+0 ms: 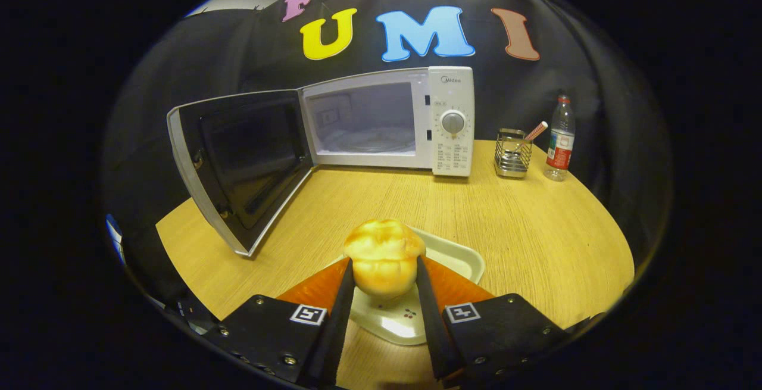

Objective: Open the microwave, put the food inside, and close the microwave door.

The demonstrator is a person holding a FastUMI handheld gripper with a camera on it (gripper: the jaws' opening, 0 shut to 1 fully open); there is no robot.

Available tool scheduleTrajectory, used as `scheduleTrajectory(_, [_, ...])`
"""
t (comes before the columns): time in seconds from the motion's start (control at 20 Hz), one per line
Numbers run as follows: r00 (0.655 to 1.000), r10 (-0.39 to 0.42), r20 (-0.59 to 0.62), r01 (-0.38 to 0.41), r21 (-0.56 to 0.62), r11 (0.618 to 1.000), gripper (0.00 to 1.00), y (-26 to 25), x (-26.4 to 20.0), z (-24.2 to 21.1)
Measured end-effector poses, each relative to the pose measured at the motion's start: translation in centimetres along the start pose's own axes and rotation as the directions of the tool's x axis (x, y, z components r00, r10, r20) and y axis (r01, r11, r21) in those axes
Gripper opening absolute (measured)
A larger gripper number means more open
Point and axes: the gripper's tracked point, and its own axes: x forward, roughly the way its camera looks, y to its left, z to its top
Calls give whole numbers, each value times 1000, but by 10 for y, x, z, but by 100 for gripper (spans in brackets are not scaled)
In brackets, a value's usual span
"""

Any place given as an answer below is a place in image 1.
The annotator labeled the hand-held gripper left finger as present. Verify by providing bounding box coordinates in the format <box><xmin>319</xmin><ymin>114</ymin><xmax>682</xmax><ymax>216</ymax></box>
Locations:
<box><xmin>205</xmin><ymin>257</ymin><xmax>356</xmax><ymax>388</ymax></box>

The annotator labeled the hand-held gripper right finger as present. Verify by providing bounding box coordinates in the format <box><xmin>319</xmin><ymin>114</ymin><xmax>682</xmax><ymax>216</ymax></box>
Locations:
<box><xmin>415</xmin><ymin>255</ymin><xmax>572</xmax><ymax>388</ymax></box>

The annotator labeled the golden bread bun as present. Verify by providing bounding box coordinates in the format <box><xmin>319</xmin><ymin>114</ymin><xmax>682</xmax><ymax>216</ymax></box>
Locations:
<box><xmin>343</xmin><ymin>219</ymin><xmax>427</xmax><ymax>297</ymax></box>

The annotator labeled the white microwave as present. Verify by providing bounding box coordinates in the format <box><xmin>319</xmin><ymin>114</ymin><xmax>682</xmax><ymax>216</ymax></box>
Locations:
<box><xmin>167</xmin><ymin>66</ymin><xmax>476</xmax><ymax>258</ymax></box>

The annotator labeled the white cherry print tray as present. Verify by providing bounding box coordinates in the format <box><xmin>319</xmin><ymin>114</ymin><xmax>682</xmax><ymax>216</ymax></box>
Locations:
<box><xmin>333</xmin><ymin>226</ymin><xmax>486</xmax><ymax>346</ymax></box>

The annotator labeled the clear plastic water bottle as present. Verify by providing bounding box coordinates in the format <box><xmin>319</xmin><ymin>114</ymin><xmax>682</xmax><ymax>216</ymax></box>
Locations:
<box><xmin>544</xmin><ymin>95</ymin><xmax>576</xmax><ymax>182</ymax></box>

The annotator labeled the metal wire utensil holder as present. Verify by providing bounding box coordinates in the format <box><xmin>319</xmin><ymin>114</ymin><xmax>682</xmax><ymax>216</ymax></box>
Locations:
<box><xmin>494</xmin><ymin>128</ymin><xmax>533</xmax><ymax>179</ymax></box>

